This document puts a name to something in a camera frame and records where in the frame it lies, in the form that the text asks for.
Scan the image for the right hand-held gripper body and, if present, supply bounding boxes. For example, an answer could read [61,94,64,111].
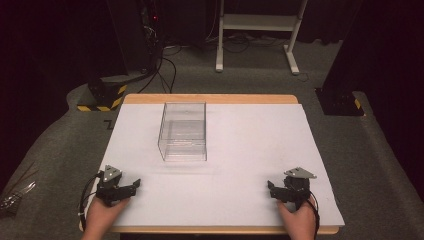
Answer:
[277,166,318,212]

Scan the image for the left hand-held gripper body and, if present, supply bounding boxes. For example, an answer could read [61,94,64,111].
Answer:
[95,164,134,208]

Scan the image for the person's left hand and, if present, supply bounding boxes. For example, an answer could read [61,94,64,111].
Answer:
[81,195,132,240]

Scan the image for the person's right hand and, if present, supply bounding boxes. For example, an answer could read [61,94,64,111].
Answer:
[276,195,317,240]

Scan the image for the white paper sheet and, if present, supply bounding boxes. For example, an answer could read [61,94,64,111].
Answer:
[99,102,346,228]

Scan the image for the clear plastic box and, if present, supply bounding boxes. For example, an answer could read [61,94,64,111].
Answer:
[157,101,208,163]

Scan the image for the black yellow striped stand base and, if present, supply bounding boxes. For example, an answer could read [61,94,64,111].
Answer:
[76,77,129,113]

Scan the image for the white work board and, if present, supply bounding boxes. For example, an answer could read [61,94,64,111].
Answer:
[78,93,340,235]

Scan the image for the dark equipment tower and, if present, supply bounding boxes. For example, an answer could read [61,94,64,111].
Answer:
[106,0,165,74]

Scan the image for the white metal stand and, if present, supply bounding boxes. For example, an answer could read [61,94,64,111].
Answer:
[215,0,310,76]

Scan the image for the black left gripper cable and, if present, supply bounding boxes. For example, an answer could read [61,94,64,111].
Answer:
[78,171,105,232]

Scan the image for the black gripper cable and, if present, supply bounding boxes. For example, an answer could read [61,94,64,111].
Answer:
[305,189,321,240]
[78,171,105,232]

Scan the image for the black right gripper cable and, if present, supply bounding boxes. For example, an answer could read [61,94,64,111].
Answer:
[305,189,321,240]

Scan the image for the black floor cables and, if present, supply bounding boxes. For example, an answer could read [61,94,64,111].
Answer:
[137,46,178,95]

